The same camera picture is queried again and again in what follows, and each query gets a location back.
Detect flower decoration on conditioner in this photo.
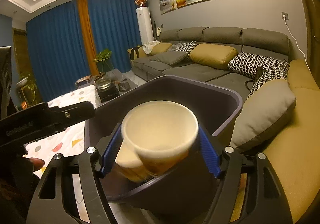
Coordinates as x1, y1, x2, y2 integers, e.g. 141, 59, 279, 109
135, 0, 148, 7

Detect grey plastic trash bin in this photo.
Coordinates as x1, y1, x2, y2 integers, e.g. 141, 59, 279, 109
85, 76, 242, 223

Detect dark coffee table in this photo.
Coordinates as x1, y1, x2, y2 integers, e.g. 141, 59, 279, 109
75, 69, 138, 103

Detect green potted plant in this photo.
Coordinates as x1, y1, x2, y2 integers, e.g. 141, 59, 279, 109
94, 48, 114, 73

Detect black television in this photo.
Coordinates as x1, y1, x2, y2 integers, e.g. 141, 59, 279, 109
0, 46, 12, 119

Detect blue curtains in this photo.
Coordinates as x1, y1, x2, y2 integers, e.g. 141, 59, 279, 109
27, 0, 141, 102

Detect white charging cable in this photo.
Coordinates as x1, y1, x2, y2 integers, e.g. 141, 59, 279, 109
283, 15, 312, 72

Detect paper cup orange band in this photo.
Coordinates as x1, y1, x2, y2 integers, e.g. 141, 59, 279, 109
115, 141, 151, 183
121, 100, 199, 176

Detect grey sectional sofa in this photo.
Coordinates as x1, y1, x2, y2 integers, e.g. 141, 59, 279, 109
127, 27, 319, 223

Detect far mustard cushion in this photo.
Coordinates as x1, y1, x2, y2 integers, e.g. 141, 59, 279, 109
150, 43, 172, 56

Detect plant on wooden stand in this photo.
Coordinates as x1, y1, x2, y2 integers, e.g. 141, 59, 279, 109
16, 72, 42, 110

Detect mustard yellow cushion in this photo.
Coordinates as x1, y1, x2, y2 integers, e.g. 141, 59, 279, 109
189, 43, 238, 70

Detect patterned white tablecloth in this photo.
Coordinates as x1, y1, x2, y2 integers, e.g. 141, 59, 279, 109
23, 84, 102, 180

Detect white cloth on sofa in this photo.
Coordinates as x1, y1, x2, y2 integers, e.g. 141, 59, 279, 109
142, 40, 160, 55

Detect black white patterned pillow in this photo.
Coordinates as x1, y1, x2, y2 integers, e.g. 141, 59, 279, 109
228, 52, 290, 79

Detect beige grey large cushion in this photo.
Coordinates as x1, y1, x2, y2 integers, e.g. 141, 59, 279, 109
230, 79, 296, 152

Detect white standing air conditioner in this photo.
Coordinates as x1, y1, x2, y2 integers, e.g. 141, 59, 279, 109
136, 7, 153, 44

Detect person's hand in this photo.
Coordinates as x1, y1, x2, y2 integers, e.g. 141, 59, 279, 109
28, 157, 45, 172

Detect orange curtain strip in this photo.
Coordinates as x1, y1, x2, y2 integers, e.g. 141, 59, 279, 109
76, 0, 99, 76

